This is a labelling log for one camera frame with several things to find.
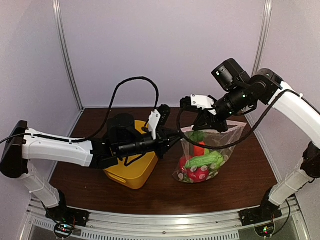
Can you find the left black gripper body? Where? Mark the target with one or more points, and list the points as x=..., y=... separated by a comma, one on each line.
x=162, y=140

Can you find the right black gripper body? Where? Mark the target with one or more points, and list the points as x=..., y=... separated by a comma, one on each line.
x=222, y=124

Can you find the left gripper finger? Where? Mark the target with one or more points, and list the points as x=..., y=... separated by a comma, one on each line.
x=171, y=132
x=171, y=141

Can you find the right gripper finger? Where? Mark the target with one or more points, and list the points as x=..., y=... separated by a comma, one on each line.
x=204, y=126
x=200, y=119

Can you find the red toy chili pepper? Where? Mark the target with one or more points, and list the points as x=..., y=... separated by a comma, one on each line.
x=197, y=137

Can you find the clear dotted zip bag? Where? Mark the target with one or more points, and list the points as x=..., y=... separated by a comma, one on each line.
x=212, y=138

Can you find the green toy cucumber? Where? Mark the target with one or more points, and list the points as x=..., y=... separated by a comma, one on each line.
x=207, y=159

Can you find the yellow plastic basket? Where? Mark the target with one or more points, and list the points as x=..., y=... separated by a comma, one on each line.
x=132, y=168

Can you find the red toy apple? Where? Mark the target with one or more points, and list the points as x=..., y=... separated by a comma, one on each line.
x=182, y=165
x=199, y=175

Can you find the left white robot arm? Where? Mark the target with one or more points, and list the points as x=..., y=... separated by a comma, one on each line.
x=25, y=144

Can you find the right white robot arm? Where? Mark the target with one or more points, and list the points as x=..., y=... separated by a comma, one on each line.
x=246, y=92

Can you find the right circuit board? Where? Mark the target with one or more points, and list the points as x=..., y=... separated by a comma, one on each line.
x=265, y=230

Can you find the circuit board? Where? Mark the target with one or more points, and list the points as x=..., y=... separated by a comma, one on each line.
x=63, y=230
x=265, y=230

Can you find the left circuit board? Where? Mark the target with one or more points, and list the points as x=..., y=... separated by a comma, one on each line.
x=63, y=230

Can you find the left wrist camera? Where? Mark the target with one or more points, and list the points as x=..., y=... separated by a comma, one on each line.
x=157, y=118

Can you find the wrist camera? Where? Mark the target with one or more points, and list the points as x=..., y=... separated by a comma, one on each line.
x=157, y=118
x=198, y=101

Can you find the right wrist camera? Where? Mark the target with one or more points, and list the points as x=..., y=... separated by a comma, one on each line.
x=198, y=101

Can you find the right aluminium frame post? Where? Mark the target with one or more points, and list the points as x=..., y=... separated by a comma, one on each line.
x=264, y=31

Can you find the aluminium frame post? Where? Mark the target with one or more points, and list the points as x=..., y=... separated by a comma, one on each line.
x=65, y=53
x=264, y=31

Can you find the front aluminium rail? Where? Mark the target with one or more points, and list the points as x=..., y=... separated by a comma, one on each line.
x=221, y=225

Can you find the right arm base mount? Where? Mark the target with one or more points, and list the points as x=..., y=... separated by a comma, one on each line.
x=265, y=212

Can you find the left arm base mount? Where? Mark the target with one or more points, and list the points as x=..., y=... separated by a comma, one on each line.
x=68, y=215

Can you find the left aluminium frame post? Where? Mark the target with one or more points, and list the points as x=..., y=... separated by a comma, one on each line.
x=65, y=53

